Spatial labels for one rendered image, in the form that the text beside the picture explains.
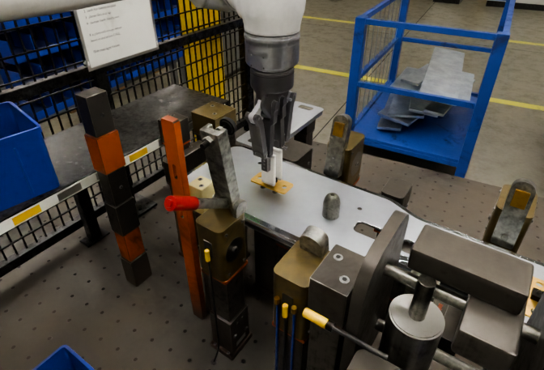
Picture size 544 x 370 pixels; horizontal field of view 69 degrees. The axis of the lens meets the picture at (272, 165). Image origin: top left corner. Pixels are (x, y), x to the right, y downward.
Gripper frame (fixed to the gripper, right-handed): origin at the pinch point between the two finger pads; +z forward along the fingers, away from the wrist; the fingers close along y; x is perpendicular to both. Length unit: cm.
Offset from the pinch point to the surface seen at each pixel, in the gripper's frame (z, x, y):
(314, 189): 6.0, 7.1, -5.1
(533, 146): 106, 53, -264
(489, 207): 36, 38, -64
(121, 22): -18, -54, -11
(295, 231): 5.9, 10.4, 7.6
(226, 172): -8.4, 2.6, 16.2
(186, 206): -6.9, 1.9, 24.2
